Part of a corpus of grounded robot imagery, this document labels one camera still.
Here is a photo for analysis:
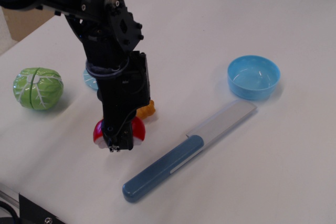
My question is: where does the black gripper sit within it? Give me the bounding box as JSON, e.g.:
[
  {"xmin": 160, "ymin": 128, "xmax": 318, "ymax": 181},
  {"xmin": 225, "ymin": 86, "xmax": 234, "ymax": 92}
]
[{"xmin": 97, "ymin": 51, "xmax": 150, "ymax": 152}]

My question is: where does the red white toy sushi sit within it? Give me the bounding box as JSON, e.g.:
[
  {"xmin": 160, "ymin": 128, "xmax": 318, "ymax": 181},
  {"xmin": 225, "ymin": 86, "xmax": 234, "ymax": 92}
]
[{"xmin": 93, "ymin": 116, "xmax": 145, "ymax": 148}]

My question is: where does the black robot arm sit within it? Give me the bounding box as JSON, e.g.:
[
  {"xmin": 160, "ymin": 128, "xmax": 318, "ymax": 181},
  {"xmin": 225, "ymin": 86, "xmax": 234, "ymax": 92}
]
[{"xmin": 1, "ymin": 0, "xmax": 150, "ymax": 152}]

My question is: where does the light blue toy plate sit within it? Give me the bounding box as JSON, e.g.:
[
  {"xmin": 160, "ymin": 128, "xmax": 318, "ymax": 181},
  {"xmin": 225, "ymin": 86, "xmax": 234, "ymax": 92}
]
[{"xmin": 82, "ymin": 69, "xmax": 98, "ymax": 91}]

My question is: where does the brown toy chicken wing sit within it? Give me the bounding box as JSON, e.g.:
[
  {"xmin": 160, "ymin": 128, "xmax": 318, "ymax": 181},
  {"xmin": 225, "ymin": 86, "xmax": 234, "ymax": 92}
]
[{"xmin": 136, "ymin": 100, "xmax": 156, "ymax": 120}]

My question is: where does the green toy cabbage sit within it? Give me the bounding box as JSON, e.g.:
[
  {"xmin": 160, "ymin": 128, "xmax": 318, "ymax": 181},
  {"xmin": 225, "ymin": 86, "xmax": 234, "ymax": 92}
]
[{"xmin": 13, "ymin": 67, "xmax": 64, "ymax": 111}]

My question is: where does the cardboard box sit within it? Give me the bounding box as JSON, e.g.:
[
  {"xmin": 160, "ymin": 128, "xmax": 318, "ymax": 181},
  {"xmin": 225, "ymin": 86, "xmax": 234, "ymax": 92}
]
[{"xmin": 2, "ymin": 7, "xmax": 54, "ymax": 41}]

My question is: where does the blue toy bowl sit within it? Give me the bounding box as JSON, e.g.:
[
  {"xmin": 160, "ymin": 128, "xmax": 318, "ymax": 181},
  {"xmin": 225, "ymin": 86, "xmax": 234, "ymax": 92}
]
[{"xmin": 227, "ymin": 55, "xmax": 281, "ymax": 100}]

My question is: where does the blue handled toy knife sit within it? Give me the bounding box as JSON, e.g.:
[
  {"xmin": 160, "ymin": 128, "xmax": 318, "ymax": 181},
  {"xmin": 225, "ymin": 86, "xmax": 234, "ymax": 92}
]
[{"xmin": 122, "ymin": 100, "xmax": 257, "ymax": 202}]

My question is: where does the black corner bracket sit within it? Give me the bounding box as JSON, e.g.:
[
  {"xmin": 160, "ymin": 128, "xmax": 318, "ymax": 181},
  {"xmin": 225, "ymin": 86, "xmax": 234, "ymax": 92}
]
[{"xmin": 19, "ymin": 194, "xmax": 65, "ymax": 224}]

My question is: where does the black cable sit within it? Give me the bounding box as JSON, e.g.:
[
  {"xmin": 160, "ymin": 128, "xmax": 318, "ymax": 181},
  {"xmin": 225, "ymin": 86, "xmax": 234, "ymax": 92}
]
[{"xmin": 0, "ymin": 200, "xmax": 20, "ymax": 224}]

